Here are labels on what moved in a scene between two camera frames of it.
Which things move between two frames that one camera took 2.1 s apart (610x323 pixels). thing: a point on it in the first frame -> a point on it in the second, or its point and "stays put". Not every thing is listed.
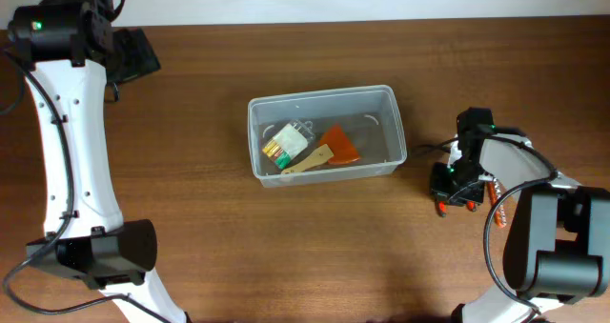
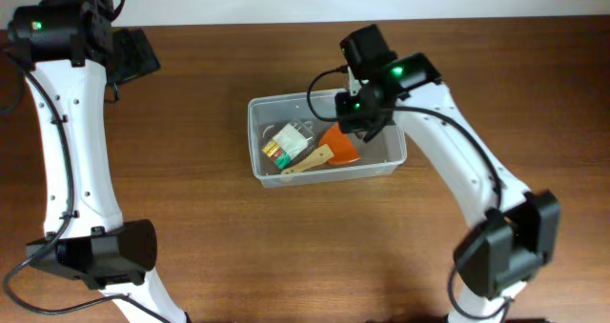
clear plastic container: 327,134 stays put
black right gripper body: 456,197 -> 350,107
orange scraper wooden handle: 335,148 stays put
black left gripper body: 135,52 stays put
